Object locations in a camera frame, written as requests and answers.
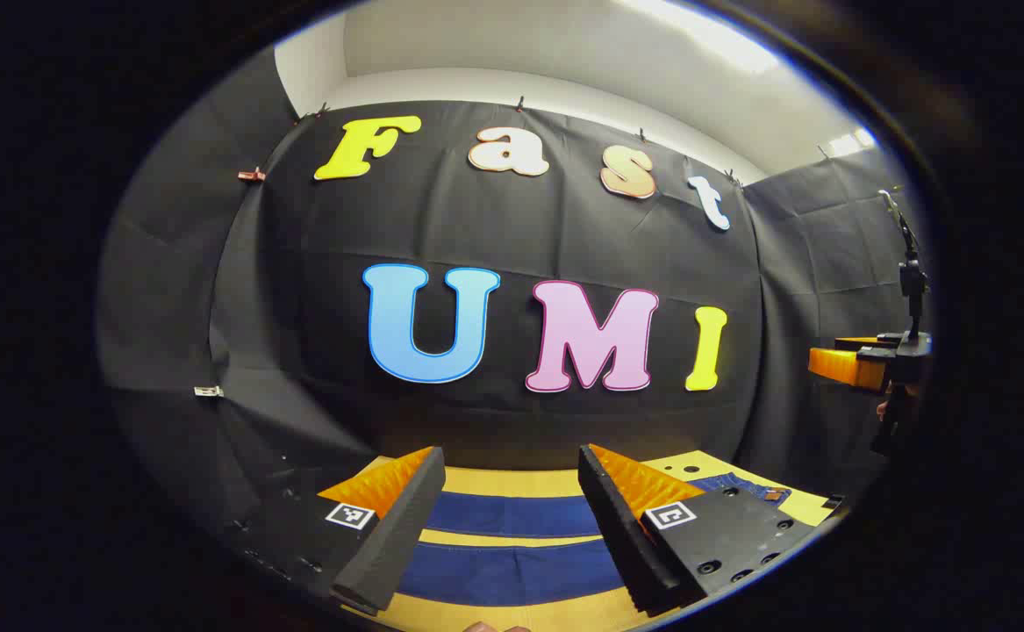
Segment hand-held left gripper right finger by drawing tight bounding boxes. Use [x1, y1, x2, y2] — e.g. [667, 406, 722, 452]
[576, 443, 848, 616]

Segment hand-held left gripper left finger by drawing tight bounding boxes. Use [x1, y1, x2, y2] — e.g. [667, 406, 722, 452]
[229, 446, 448, 615]

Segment blue denim jeans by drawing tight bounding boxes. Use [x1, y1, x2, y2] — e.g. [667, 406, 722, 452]
[396, 472, 793, 608]

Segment square ceiling light panel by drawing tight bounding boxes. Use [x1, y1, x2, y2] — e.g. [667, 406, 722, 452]
[819, 127, 879, 160]

